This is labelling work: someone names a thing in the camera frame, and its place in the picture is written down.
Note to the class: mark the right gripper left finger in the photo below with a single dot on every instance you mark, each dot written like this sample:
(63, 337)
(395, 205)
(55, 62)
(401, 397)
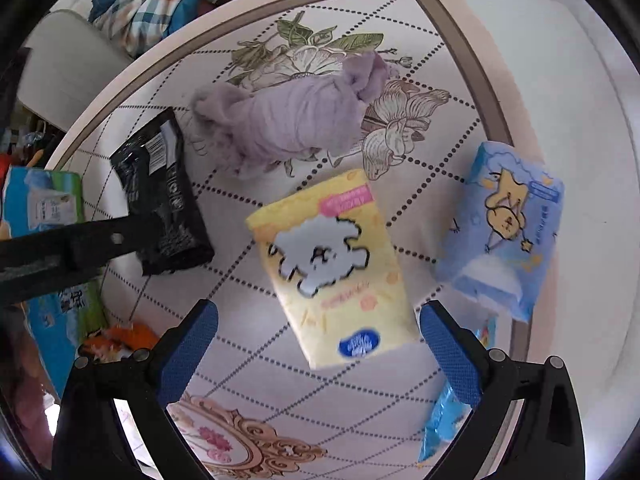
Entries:
(90, 442)

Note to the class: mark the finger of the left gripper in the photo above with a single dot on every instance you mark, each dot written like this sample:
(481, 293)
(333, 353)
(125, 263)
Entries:
(70, 252)

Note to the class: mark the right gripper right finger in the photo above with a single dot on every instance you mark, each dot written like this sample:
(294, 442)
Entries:
(547, 440)

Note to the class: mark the blue Nestle sachet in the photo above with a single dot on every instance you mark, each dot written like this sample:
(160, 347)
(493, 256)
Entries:
(447, 409)

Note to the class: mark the black snack bag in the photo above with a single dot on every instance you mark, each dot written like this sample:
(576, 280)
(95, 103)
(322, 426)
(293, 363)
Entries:
(151, 168)

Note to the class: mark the yellow tissue pack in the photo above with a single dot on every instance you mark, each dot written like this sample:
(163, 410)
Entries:
(334, 270)

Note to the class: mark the cardboard box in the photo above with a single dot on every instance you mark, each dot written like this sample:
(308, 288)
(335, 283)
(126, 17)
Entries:
(59, 318)

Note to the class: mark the blue tissue pack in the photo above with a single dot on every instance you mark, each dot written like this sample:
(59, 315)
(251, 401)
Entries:
(503, 232)

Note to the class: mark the purple cloth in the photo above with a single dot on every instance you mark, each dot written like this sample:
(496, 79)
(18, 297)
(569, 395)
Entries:
(251, 132)

